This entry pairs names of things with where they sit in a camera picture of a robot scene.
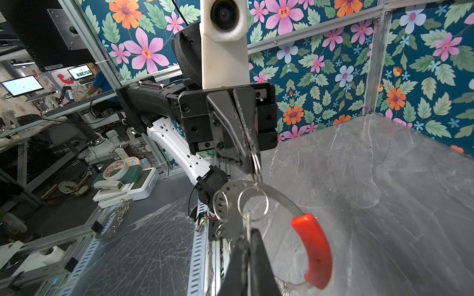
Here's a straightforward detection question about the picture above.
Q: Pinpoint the white device on desk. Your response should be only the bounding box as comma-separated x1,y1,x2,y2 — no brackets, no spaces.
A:
93,168,159,209

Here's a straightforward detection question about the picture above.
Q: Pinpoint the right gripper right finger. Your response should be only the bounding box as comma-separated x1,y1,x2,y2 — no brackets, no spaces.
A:
249,228,281,296

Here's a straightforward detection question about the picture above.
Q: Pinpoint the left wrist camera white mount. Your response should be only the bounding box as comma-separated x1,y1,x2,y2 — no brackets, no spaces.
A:
199,0,250,90

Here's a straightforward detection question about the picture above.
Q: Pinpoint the white slotted cable duct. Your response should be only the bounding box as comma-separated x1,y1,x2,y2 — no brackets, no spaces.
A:
60,198,207,296

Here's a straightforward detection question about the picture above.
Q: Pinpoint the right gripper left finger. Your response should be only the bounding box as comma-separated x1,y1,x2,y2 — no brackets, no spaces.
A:
218,238,249,296

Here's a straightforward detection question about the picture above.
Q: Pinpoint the large keyring with red grip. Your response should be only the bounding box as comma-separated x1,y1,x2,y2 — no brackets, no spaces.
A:
212,180,333,290

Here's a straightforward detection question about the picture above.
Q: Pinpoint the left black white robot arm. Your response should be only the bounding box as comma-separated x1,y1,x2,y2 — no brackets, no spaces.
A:
117,78,278,206

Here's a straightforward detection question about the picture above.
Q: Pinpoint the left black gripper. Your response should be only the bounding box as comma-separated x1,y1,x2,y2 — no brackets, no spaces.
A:
178,83,278,175

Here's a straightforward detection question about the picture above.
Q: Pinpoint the computer monitor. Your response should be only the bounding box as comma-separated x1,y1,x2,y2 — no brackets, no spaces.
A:
1,75,44,97

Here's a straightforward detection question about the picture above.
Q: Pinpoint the roll of tape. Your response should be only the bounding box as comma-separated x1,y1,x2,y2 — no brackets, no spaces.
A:
102,160,129,181

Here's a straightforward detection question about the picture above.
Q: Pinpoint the left small circuit board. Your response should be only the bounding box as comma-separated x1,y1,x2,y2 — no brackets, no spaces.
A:
196,214,217,232

